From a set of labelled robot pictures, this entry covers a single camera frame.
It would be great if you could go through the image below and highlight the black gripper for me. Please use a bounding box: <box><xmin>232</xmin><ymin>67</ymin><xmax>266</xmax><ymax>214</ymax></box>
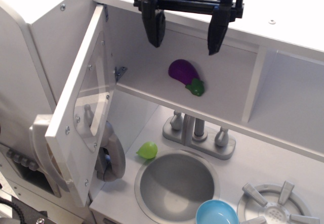
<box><xmin>133</xmin><ymin>0</ymin><xmax>244</xmax><ymax>56</ymax></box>

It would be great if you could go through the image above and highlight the purple toy eggplant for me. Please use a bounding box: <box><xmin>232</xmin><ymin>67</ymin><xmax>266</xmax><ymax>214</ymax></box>
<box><xmin>168</xmin><ymin>59</ymin><xmax>205</xmax><ymax>97</ymax></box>

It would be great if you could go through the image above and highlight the grey toy faucet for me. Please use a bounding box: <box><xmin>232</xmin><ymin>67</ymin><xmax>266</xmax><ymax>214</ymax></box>
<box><xmin>163</xmin><ymin>111</ymin><xmax>236</xmax><ymax>160</ymax></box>

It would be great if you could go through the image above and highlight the green toy pear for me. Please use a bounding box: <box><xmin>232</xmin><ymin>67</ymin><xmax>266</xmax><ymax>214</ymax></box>
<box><xmin>136</xmin><ymin>142</ymin><xmax>158</xmax><ymax>159</ymax></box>

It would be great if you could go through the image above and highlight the white toy kitchen cabinet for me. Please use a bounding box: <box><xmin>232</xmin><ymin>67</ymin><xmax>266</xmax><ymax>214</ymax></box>
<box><xmin>1</xmin><ymin>0</ymin><xmax>323</xmax><ymax>223</ymax></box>

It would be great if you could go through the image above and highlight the grey toy telephone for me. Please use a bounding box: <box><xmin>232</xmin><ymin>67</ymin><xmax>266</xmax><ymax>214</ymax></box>
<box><xmin>95</xmin><ymin>121</ymin><xmax>126</xmax><ymax>182</ymax></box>

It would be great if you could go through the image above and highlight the round grey toy sink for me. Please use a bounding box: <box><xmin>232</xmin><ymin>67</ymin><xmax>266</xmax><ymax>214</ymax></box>
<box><xmin>134</xmin><ymin>150</ymin><xmax>220</xmax><ymax>223</ymax></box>

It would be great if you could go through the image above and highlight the blue plastic bowl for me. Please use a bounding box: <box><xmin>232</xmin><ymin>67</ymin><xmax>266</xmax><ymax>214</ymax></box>
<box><xmin>195</xmin><ymin>200</ymin><xmax>239</xmax><ymax>224</ymax></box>

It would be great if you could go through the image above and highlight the grey toy stove burner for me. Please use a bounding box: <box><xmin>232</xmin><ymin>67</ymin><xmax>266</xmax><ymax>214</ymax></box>
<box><xmin>236</xmin><ymin>181</ymin><xmax>320</xmax><ymax>223</ymax></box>

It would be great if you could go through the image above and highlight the grey ice dispenser panel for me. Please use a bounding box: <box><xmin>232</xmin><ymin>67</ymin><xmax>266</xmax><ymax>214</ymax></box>
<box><xmin>5</xmin><ymin>149</ymin><xmax>61</xmax><ymax>198</ymax></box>

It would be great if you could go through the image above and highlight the black cable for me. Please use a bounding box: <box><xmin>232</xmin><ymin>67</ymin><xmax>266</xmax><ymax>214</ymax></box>
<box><xmin>0</xmin><ymin>198</ymin><xmax>26</xmax><ymax>224</ymax></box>

